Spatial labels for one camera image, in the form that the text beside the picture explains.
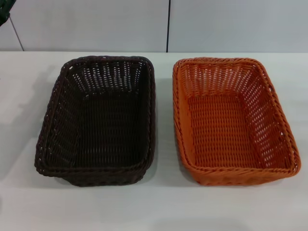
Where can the orange woven basket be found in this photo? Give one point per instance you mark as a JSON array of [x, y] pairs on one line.
[[216, 125]]

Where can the dark brown woven basket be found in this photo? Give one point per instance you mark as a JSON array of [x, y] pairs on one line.
[[108, 134]]

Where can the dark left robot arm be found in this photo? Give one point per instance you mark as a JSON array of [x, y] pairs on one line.
[[3, 6]]

